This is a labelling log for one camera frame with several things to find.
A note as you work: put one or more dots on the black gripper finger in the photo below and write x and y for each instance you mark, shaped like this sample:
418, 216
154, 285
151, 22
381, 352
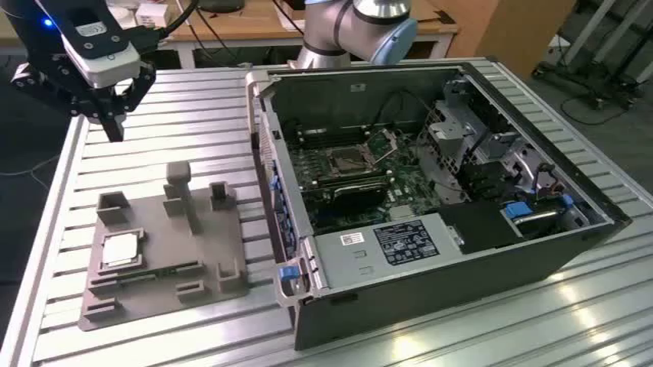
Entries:
40, 82
143, 82

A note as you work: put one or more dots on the silver CPU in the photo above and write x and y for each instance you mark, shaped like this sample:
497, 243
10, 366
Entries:
122, 250

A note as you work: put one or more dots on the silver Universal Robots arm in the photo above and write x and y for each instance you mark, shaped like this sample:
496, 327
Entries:
331, 30

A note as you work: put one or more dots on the blue slot clip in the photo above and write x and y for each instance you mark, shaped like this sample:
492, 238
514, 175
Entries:
274, 182

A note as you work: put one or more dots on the black RAM slot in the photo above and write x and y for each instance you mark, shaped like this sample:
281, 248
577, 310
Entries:
331, 143
331, 139
331, 130
331, 135

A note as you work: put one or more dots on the CPU socket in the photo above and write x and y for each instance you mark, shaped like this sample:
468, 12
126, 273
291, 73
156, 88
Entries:
349, 160

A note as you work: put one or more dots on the white labelled box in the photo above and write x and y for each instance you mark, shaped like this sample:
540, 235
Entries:
150, 15

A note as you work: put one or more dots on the wooden desk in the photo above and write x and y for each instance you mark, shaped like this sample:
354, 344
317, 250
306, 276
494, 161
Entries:
245, 26

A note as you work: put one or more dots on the black round base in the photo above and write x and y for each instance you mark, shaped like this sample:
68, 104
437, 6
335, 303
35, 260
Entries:
219, 4

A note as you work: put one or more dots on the white open box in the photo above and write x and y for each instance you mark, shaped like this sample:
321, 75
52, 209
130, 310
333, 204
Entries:
289, 23

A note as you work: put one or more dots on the thin locking lever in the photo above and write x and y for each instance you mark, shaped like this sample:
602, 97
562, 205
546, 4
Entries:
322, 141

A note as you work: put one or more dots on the grey parts rack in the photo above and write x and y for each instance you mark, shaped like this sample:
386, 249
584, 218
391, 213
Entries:
205, 244

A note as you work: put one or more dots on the green RAM stick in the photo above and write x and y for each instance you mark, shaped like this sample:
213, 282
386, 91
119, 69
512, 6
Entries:
148, 276

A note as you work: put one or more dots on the black expansion card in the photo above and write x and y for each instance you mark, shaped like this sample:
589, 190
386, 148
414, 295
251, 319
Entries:
357, 199

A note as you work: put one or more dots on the green motherboard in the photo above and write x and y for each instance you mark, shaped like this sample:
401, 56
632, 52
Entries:
403, 183

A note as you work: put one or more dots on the blue case latch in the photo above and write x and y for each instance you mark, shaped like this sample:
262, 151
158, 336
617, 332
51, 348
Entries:
289, 274

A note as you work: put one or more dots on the metal drive cage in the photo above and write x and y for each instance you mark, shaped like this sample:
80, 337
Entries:
449, 134

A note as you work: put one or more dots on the small silver heatsink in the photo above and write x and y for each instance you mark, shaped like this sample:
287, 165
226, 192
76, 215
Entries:
408, 213

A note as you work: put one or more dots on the grey power supply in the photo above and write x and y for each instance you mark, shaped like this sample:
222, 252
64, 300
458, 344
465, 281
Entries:
351, 264

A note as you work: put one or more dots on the wooden cabinet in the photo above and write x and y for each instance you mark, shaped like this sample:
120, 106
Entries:
510, 38

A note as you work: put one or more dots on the black plastic shroud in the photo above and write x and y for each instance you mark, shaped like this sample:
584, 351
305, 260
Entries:
480, 225

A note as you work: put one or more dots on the black open PC case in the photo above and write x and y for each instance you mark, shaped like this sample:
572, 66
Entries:
408, 313

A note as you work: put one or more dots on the blue disk carrier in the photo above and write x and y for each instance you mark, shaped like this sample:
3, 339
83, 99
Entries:
516, 212

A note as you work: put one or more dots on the black wheeled base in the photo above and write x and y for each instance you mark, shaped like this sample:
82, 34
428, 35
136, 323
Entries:
576, 72

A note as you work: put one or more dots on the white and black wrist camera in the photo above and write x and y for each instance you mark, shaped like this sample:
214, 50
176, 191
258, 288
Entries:
96, 42

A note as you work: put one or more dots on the white metal frame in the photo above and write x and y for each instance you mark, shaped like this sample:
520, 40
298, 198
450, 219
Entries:
576, 42

